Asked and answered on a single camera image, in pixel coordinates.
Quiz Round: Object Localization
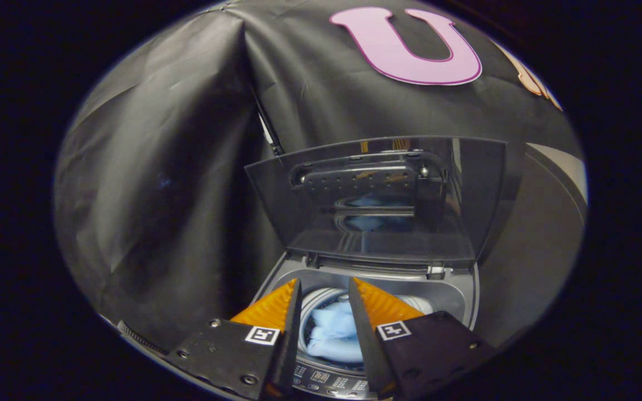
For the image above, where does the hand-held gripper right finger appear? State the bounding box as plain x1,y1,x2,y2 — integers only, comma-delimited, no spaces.
348,277,497,400

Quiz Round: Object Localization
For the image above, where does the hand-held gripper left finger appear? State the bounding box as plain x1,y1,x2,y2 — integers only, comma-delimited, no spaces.
165,277,303,400

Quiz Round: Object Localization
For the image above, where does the light blue garment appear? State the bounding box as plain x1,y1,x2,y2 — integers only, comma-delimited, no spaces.
305,301,367,364

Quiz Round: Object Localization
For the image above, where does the grey washing machine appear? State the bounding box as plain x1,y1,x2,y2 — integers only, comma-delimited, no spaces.
251,251,480,399

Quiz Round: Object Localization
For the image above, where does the dark washing machine lid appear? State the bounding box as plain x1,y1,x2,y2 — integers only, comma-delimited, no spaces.
245,136,507,266

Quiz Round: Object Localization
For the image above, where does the black backdrop cloth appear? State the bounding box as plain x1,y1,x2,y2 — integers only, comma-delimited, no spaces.
53,0,578,349

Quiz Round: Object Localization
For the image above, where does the grey corrugated hose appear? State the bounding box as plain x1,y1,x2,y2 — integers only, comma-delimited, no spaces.
116,320,167,355

